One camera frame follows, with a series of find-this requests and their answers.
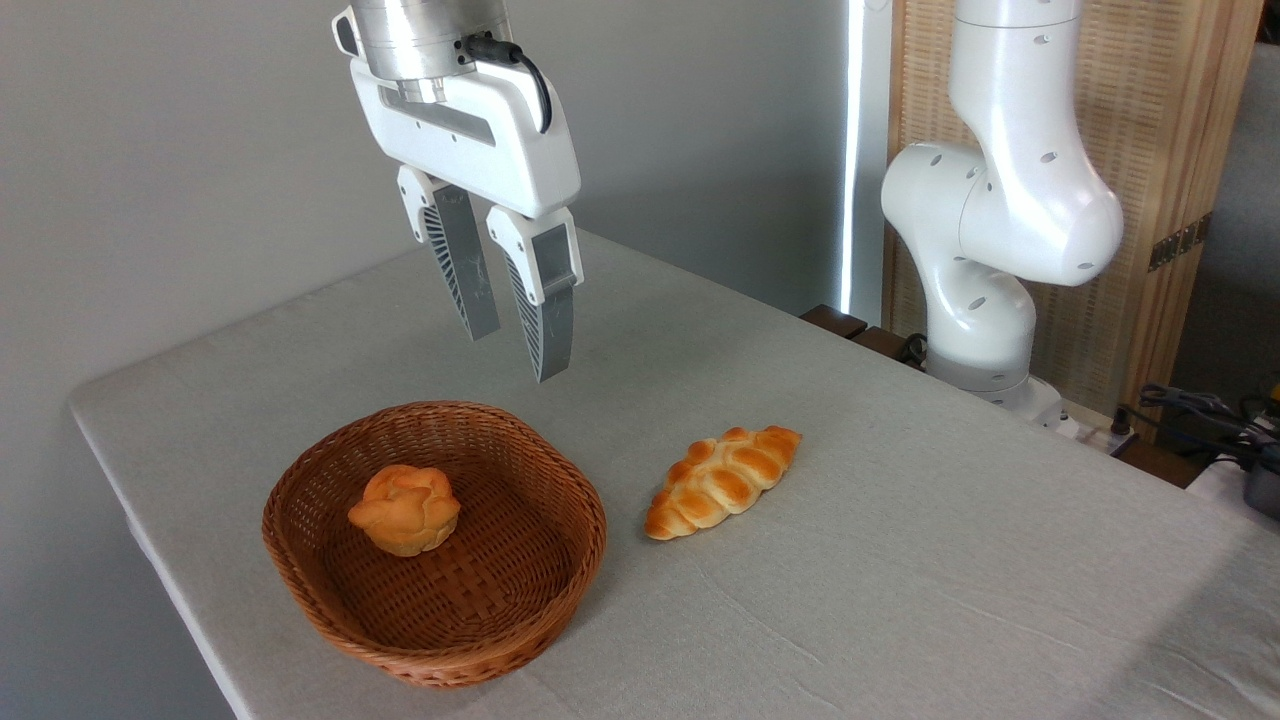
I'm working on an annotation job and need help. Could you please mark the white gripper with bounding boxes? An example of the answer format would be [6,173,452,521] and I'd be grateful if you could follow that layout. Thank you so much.
[349,55,584,384]

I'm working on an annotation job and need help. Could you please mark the long braided bread loaf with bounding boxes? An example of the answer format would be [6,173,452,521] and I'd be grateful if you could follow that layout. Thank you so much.
[644,425,804,542]

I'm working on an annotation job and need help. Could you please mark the round knotted bread roll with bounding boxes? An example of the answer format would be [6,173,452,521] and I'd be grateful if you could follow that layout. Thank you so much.
[348,465,462,558]

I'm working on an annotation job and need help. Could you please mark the brown wicker basket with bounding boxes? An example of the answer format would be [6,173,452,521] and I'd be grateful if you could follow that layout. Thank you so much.
[262,401,608,690]

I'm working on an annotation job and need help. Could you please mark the dark brown wooden block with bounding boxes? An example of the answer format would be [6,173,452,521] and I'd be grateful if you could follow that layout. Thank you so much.
[800,304,870,340]
[851,326,927,369]

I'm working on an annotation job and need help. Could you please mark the grey tablecloth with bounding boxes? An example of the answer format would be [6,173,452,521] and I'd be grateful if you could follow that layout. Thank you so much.
[68,228,1280,720]

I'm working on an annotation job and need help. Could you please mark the wooden lattice folding screen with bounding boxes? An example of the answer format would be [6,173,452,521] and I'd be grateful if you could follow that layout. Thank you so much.
[884,0,1264,443]

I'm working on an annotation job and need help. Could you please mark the metal screen hinge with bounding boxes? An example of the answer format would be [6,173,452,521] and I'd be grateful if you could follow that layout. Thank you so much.
[1147,212,1214,273]

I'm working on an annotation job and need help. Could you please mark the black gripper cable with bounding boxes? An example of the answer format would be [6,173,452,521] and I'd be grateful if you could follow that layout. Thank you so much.
[461,35,554,135]

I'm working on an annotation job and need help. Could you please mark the white vertical frame strip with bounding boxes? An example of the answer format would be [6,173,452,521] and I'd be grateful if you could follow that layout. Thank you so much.
[839,0,893,327]

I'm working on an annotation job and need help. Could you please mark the black cable bundle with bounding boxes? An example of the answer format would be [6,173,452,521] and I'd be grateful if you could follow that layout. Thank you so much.
[1112,384,1280,473]

